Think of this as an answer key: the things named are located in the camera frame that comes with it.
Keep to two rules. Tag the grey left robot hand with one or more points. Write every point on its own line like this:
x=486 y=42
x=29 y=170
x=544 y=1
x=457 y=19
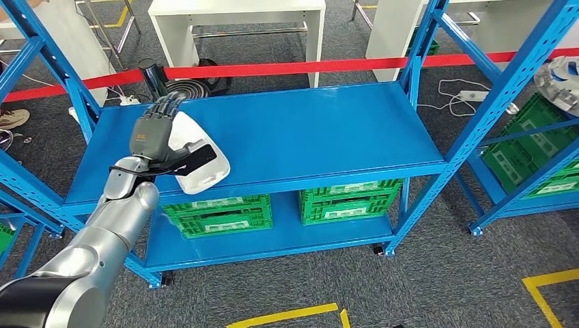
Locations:
x=149 y=140

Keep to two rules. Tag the white curved plastic part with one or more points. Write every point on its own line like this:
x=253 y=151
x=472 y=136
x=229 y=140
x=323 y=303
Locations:
x=203 y=179

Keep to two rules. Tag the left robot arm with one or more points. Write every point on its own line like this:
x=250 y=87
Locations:
x=104 y=235

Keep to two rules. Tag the blue metal shelf rack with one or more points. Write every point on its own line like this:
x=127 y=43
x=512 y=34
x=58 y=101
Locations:
x=45 y=222
x=534 y=208
x=294 y=131

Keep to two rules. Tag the grey metal casting part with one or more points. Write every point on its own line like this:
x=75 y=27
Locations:
x=558 y=86

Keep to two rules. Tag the white power strip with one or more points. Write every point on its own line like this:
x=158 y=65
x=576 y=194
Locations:
x=130 y=100
x=472 y=96

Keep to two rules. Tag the black round object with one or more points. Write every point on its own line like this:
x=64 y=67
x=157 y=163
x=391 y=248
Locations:
x=219 y=83

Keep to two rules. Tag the green plastic crate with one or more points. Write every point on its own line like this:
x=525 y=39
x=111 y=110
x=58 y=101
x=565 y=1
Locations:
x=502 y=170
x=4 y=237
x=432 y=46
x=217 y=222
x=543 y=126
x=348 y=206

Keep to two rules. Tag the white board panel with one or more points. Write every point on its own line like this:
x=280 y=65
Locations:
x=77 y=40

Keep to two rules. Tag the yellow floor tape strip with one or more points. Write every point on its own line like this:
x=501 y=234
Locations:
x=123 y=16

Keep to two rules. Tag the person's foot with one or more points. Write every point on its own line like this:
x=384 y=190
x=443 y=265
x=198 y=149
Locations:
x=13 y=118

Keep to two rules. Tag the black caster wheel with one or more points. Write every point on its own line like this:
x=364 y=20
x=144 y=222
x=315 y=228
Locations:
x=378 y=250
x=167 y=280

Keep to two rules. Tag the red barrier tape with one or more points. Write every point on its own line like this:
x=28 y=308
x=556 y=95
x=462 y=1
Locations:
x=280 y=68

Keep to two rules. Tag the yellow floor tape square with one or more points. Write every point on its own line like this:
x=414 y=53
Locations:
x=534 y=295
x=289 y=313

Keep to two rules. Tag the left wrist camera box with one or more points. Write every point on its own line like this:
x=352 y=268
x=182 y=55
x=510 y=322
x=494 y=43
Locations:
x=199 y=160

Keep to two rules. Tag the black stanchion post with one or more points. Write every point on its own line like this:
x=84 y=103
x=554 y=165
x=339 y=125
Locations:
x=151 y=77

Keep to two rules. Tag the chrome metal frame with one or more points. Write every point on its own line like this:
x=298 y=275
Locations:
x=135 y=20

